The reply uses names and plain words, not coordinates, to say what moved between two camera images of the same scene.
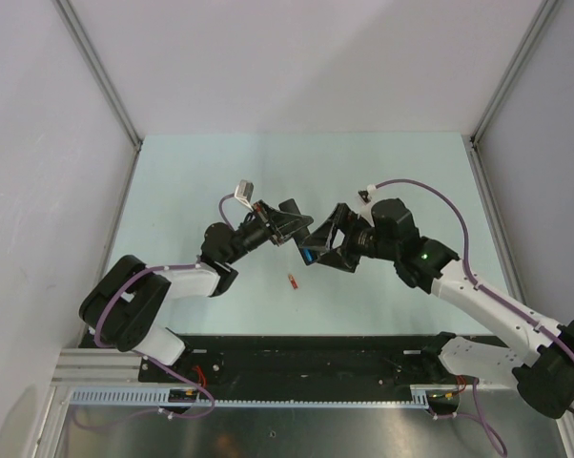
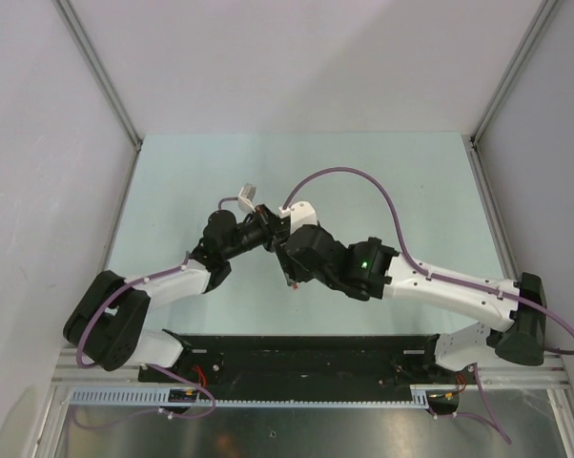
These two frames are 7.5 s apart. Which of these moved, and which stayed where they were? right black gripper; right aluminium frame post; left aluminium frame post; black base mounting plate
Moved: right black gripper
Stayed: right aluminium frame post; black base mounting plate; left aluminium frame post
